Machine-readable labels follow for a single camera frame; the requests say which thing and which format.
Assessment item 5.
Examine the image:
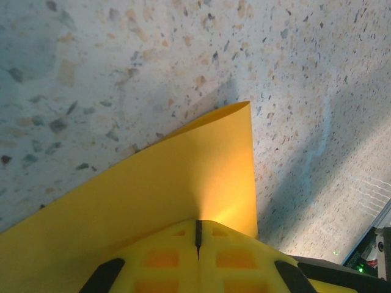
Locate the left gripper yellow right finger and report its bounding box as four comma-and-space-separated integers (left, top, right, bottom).
198, 218, 312, 293

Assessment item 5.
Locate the aluminium side rail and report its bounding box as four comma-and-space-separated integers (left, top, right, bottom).
340, 198, 391, 280

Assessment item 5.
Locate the yellow paper sheet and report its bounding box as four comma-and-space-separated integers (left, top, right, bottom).
0, 100, 259, 293

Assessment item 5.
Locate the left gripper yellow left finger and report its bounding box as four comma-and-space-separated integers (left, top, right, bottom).
78, 218, 200, 293

